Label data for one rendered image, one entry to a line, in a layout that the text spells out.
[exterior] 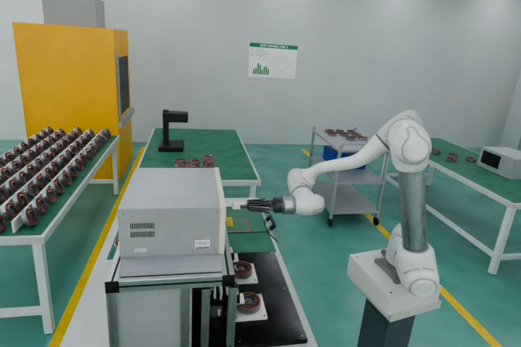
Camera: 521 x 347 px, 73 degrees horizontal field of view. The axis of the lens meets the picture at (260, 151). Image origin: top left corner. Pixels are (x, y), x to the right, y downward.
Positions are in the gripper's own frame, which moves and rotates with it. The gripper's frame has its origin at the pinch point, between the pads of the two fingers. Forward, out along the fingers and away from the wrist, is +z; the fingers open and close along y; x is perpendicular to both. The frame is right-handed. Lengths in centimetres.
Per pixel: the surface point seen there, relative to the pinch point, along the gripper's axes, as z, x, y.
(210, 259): 14.8, -6.8, -32.4
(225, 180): -7, -43, 137
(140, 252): 41, -5, -29
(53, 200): 116, -39, 94
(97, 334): 59, -43, -27
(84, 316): 67, -43, -16
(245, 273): -4.6, -36.7, -1.6
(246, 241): -11, -43, 39
